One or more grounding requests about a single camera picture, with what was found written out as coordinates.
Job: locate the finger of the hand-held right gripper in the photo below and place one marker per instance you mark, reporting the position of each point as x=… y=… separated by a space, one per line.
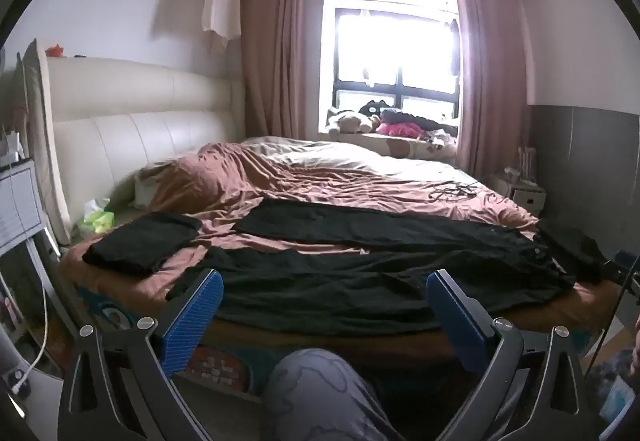
x=625 y=278
x=628 y=257

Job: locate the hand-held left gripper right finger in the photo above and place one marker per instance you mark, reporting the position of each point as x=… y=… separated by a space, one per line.
x=457 y=321

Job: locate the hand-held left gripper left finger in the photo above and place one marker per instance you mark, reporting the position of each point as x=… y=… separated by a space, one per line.
x=192 y=326

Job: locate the black pants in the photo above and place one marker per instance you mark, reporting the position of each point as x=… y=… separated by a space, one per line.
x=350 y=281
x=140 y=243

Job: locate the folded black pants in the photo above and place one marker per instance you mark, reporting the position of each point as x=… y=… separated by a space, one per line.
x=140 y=243

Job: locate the printed bed sheet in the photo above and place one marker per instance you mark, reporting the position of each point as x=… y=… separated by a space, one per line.
x=225 y=366

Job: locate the white nightstand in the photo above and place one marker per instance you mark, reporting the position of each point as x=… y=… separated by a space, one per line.
x=529 y=200

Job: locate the pale upright objects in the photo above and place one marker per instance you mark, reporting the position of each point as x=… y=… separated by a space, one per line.
x=527 y=166

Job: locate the green tissue pack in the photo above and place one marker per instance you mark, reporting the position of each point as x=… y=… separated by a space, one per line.
x=97 y=221

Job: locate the white pillow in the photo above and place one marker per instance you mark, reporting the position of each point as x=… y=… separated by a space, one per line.
x=145 y=191

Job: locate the person's left leg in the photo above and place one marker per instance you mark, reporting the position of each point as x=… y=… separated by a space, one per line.
x=325 y=391

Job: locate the brown blanket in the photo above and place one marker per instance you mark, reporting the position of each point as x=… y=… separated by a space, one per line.
x=325 y=181

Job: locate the pink cloth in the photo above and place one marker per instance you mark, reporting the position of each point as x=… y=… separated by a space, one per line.
x=400 y=128

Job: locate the cream duvet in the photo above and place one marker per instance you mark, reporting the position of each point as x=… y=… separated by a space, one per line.
x=340 y=153

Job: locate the cream leather headboard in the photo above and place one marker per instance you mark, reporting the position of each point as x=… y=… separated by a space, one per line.
x=125 y=121

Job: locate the brown white plush dog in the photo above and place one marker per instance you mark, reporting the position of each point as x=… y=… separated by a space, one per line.
x=352 y=122

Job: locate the black plush cat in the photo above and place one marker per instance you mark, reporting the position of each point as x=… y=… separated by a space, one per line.
x=377 y=108

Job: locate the pink curtain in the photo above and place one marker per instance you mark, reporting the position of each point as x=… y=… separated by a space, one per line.
x=487 y=71
x=280 y=46

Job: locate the beige leaning cushion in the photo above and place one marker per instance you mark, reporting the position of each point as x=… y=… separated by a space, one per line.
x=42 y=146

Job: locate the dark hanging garment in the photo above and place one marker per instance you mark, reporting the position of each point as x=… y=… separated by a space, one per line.
x=454 y=46

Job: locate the pile of clothes by window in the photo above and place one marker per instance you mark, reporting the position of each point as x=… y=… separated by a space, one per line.
x=400 y=51

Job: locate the orange toy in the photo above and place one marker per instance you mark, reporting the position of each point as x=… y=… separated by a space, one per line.
x=56 y=51

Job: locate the grey curved frame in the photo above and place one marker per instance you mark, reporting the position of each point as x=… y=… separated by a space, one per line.
x=67 y=271

